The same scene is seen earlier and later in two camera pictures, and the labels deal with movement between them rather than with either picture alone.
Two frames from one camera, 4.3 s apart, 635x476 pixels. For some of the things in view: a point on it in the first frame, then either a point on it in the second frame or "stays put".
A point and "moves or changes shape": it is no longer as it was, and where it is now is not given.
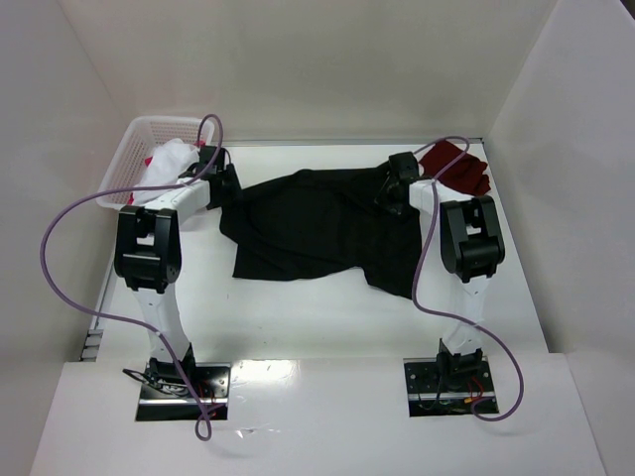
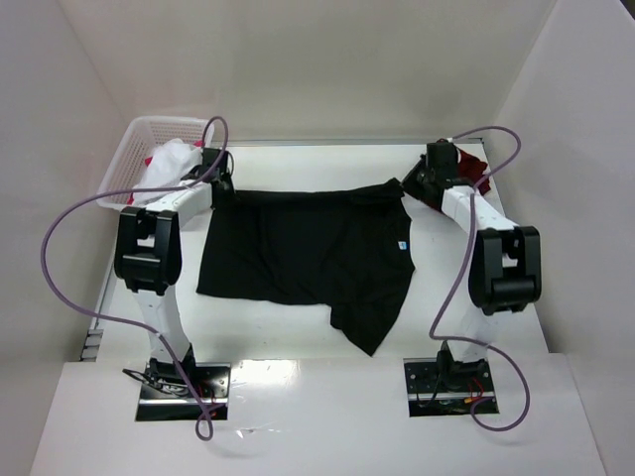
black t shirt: x=324 y=220 moves or changes shape
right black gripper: x=388 y=190 to x=414 y=179
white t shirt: x=166 y=165 stays put
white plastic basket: x=141 y=137 stays put
